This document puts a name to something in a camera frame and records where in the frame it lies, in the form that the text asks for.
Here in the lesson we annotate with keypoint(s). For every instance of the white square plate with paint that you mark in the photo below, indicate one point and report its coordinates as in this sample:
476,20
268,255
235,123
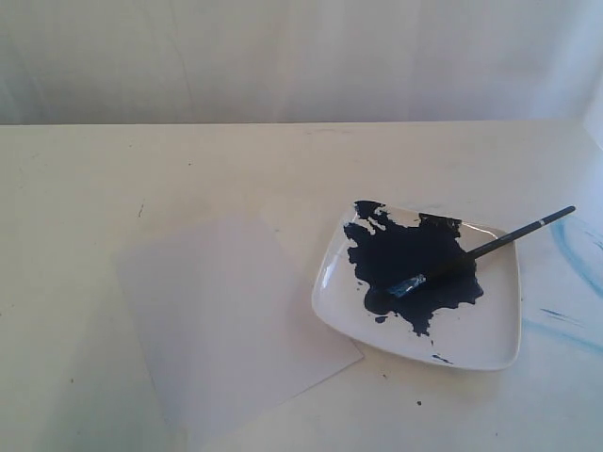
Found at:
421,286

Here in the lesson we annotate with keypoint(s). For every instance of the black paintbrush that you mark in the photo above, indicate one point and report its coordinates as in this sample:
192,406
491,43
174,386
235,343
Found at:
499,241

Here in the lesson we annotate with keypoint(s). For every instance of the white paper sheet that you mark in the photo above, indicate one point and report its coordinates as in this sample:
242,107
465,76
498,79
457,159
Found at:
226,325

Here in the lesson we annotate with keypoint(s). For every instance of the white backdrop curtain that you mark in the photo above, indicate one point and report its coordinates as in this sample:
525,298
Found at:
282,61

